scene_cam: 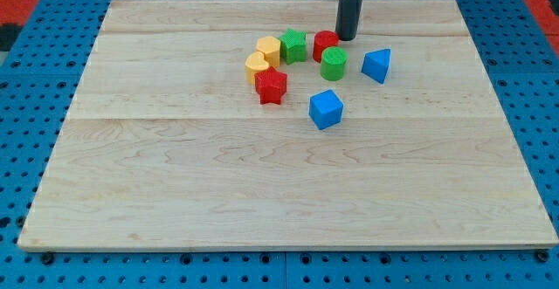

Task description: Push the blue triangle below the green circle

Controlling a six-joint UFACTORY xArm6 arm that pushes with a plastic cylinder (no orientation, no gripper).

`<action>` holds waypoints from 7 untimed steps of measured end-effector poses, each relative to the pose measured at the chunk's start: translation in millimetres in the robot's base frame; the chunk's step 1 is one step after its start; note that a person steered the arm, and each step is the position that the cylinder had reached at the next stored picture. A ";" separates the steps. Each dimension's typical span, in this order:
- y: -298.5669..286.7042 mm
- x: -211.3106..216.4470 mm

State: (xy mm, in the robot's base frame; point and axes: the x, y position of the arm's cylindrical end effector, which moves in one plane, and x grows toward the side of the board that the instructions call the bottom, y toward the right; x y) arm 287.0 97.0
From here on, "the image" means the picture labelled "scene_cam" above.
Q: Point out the red star block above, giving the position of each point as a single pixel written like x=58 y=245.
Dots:
x=270 y=85

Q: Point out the red cylinder block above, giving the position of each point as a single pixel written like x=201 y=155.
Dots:
x=323 y=40

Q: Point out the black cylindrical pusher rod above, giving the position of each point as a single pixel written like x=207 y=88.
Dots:
x=347 y=19

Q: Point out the green cylinder block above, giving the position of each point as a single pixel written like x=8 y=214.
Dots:
x=333 y=62

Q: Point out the yellow heart block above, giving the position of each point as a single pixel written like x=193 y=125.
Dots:
x=254 y=63

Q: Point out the light wooden board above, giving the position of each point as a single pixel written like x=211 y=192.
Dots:
x=166 y=147

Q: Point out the blue triangle block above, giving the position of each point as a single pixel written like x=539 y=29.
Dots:
x=376 y=65

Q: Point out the yellow hexagon block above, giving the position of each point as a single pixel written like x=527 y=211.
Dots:
x=270 y=47

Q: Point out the green star block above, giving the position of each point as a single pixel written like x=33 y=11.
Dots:
x=293 y=46

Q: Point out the blue cube block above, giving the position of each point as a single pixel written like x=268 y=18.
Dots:
x=325 y=109

